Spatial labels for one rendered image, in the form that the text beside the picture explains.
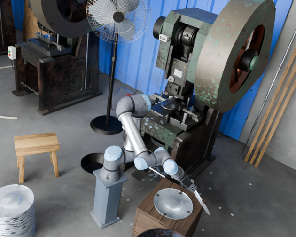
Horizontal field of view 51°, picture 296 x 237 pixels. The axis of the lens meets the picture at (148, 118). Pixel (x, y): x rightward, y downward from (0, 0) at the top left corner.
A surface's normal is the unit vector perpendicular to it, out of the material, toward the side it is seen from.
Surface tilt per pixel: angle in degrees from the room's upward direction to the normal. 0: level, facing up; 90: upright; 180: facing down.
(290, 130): 90
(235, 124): 90
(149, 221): 90
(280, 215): 0
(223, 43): 67
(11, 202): 0
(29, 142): 0
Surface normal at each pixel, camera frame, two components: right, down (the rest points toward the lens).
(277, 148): -0.61, 0.33
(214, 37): -0.48, -0.06
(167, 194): 0.16, -0.84
